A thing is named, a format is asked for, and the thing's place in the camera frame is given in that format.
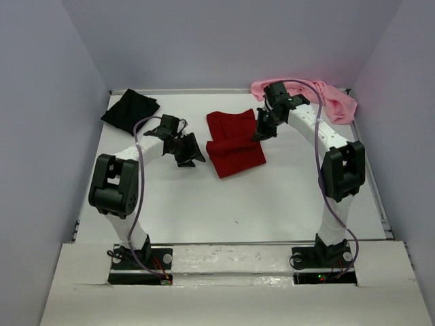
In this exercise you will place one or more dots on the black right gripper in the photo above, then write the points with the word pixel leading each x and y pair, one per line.
pixel 262 132

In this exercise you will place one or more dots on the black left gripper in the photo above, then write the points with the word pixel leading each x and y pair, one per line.
pixel 193 149

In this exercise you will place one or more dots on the red t shirt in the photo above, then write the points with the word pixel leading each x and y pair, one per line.
pixel 231 149

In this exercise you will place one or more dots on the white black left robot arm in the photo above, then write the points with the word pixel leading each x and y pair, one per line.
pixel 117 187

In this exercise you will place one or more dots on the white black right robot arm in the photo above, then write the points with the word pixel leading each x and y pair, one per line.
pixel 341 171

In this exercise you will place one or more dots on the black folded t shirt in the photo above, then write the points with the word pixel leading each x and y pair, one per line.
pixel 130 109

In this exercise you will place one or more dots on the pink t shirt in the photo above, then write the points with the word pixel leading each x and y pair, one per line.
pixel 339 107

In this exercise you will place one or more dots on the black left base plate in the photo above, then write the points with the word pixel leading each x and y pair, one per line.
pixel 124 269

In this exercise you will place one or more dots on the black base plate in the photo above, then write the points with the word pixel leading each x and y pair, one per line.
pixel 310 270
pixel 124 269

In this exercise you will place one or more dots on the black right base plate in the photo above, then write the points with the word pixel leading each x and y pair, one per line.
pixel 310 270

